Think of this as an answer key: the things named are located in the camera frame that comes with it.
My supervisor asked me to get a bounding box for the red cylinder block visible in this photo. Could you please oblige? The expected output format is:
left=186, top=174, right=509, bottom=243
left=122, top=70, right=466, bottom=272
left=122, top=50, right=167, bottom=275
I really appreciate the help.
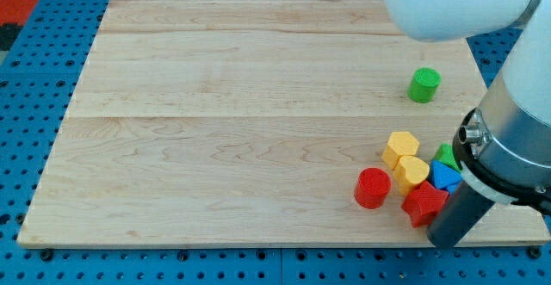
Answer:
left=354, top=167, right=391, bottom=209

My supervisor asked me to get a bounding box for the yellow hexagon block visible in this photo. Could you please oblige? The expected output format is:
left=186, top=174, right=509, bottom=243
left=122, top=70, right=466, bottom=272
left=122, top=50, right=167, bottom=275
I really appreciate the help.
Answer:
left=381, top=132, right=420, bottom=170

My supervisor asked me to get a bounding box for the yellow heart block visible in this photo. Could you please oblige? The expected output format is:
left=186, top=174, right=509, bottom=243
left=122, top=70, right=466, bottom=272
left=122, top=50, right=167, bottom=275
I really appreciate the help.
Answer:
left=393, top=156, right=430, bottom=196

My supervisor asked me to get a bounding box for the red star block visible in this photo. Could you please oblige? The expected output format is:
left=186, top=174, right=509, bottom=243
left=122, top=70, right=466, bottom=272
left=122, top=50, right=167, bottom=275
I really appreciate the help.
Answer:
left=401, top=181, right=449, bottom=227

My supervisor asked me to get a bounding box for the blue triangle block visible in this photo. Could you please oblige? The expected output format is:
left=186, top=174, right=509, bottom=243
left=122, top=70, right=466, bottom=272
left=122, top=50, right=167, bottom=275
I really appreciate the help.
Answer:
left=429, top=160, right=462, bottom=189

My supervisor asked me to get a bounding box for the small blue block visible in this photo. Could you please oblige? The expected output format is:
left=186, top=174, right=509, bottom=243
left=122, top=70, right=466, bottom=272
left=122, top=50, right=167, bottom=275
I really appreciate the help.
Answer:
left=445, top=183, right=460, bottom=195

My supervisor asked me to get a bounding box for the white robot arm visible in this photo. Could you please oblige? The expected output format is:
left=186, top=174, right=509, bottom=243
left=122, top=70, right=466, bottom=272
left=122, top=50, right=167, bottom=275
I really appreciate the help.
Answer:
left=384, top=0, right=550, bottom=214

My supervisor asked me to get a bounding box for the wooden board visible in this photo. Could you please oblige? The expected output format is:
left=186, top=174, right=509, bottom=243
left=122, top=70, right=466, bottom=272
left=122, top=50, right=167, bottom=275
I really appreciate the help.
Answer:
left=15, top=0, right=551, bottom=250

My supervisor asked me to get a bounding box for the green cylinder block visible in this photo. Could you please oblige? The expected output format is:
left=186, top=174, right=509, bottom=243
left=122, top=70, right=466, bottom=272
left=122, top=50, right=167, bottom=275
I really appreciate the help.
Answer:
left=407, top=67, right=441, bottom=103

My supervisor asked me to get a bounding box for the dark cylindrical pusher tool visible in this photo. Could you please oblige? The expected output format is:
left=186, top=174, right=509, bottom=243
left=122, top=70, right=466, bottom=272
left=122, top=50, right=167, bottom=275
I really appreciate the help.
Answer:
left=427, top=182, right=495, bottom=248

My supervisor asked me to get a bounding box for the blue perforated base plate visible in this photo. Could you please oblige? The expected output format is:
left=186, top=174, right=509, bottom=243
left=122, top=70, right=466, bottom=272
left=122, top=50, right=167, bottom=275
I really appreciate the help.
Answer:
left=1, top=0, right=550, bottom=284

